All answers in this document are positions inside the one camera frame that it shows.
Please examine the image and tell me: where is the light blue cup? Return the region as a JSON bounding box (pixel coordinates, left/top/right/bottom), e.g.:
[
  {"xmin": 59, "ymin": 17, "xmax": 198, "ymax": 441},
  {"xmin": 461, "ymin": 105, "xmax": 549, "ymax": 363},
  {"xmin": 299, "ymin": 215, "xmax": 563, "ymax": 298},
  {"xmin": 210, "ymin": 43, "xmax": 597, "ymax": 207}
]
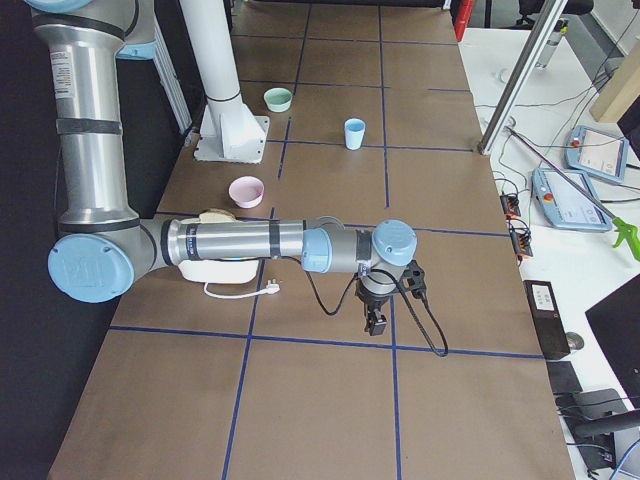
[{"xmin": 344, "ymin": 118, "xmax": 366, "ymax": 150}]

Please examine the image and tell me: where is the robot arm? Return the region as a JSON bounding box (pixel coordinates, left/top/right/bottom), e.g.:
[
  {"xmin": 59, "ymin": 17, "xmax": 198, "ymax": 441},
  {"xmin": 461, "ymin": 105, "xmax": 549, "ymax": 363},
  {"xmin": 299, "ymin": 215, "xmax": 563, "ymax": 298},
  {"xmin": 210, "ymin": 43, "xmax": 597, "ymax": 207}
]
[{"xmin": 30, "ymin": 1, "xmax": 426, "ymax": 335}]

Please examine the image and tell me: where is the pink bowl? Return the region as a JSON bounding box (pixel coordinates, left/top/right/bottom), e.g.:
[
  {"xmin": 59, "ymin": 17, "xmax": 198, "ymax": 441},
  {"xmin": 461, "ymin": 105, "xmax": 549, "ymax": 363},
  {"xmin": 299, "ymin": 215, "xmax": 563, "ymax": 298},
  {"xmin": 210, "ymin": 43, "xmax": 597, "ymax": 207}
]
[{"xmin": 228, "ymin": 176, "xmax": 265, "ymax": 209}]

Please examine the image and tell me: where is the near teach pendant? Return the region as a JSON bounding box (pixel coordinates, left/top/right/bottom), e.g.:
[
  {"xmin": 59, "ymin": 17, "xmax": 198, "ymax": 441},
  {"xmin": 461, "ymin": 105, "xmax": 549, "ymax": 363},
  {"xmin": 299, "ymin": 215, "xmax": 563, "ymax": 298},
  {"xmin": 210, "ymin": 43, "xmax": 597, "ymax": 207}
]
[{"xmin": 531, "ymin": 168, "xmax": 612, "ymax": 232}]

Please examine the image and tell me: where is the far teach pendant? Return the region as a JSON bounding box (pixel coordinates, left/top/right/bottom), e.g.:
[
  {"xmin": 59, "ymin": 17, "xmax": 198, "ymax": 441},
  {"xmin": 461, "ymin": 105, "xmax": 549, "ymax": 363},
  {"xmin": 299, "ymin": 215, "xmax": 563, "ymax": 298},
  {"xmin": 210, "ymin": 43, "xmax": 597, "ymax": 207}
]
[{"xmin": 565, "ymin": 125, "xmax": 629, "ymax": 184}]

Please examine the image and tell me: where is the green bowl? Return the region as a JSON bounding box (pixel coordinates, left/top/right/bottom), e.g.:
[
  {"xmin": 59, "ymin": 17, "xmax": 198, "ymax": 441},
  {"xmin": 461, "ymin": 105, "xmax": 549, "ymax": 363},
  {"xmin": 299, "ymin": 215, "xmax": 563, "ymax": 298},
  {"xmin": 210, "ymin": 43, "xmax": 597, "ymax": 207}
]
[{"xmin": 263, "ymin": 87, "xmax": 293, "ymax": 113}]

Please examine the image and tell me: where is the orange black connector strip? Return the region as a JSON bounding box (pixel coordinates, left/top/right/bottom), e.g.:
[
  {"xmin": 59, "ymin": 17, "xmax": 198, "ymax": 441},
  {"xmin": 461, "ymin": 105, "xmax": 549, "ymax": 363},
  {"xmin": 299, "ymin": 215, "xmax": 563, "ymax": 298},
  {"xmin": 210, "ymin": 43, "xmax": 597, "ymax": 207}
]
[{"xmin": 500, "ymin": 193, "xmax": 533, "ymax": 263}]

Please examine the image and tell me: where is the white support column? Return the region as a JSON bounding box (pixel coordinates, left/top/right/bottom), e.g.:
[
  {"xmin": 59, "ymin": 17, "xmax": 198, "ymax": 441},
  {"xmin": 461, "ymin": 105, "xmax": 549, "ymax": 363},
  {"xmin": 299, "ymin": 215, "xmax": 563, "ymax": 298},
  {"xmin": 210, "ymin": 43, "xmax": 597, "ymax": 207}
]
[{"xmin": 178, "ymin": 0, "xmax": 246, "ymax": 106}]

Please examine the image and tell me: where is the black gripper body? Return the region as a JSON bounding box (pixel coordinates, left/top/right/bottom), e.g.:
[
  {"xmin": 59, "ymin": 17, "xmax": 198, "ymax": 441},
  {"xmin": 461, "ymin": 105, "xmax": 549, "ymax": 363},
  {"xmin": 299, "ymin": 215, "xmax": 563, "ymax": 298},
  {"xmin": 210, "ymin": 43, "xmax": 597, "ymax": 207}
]
[{"xmin": 356, "ymin": 260, "xmax": 425, "ymax": 310}]

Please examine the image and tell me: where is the green handled grabber tool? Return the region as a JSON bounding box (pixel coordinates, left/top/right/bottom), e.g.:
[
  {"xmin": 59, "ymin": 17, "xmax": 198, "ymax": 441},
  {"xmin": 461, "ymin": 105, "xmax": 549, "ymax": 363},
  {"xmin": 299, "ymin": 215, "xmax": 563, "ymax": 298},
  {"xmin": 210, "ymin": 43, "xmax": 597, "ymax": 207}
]
[{"xmin": 505, "ymin": 126, "xmax": 640, "ymax": 261}]

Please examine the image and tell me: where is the teach pendant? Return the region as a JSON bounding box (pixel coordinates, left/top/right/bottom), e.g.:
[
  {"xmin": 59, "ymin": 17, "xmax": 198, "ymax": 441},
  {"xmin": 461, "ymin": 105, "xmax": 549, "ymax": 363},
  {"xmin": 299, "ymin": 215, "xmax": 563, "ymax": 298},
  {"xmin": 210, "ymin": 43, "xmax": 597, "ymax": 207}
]
[
  {"xmin": 565, "ymin": 125, "xmax": 629, "ymax": 184},
  {"xmin": 531, "ymin": 168, "xmax": 612, "ymax": 232}
]

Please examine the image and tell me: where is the black box with label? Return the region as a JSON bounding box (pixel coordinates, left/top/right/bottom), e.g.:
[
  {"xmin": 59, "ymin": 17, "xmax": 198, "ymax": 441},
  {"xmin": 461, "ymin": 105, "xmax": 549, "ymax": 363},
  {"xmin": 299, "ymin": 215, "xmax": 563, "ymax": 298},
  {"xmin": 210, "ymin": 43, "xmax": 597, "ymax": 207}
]
[{"xmin": 523, "ymin": 280, "xmax": 570, "ymax": 360}]

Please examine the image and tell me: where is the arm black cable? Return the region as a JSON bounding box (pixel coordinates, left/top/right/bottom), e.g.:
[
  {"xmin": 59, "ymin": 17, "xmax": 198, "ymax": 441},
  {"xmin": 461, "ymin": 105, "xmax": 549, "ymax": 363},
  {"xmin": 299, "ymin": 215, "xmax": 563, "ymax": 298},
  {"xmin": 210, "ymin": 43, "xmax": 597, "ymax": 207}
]
[{"xmin": 301, "ymin": 257, "xmax": 450, "ymax": 358}]

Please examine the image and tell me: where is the aluminium profile post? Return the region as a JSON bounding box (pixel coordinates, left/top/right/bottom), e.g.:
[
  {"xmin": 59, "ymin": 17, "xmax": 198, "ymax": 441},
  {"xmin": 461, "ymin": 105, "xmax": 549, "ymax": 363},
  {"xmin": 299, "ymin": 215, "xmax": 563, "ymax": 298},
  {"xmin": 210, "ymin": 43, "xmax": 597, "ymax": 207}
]
[{"xmin": 478, "ymin": 0, "xmax": 567, "ymax": 155}]

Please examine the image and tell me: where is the white appliance with cord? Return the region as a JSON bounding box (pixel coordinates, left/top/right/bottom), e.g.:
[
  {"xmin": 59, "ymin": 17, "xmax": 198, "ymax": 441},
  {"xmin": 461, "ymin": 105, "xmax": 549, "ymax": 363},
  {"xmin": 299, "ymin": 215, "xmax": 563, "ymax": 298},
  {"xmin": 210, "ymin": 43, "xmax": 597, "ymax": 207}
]
[{"xmin": 178, "ymin": 209, "xmax": 258, "ymax": 284}]

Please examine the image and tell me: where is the white power plug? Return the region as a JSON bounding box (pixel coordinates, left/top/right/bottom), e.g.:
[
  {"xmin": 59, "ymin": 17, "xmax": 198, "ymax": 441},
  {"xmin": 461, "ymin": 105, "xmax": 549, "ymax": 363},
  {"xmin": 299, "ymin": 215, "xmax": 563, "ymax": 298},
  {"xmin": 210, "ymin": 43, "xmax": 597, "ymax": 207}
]
[{"xmin": 265, "ymin": 279, "xmax": 280, "ymax": 295}]

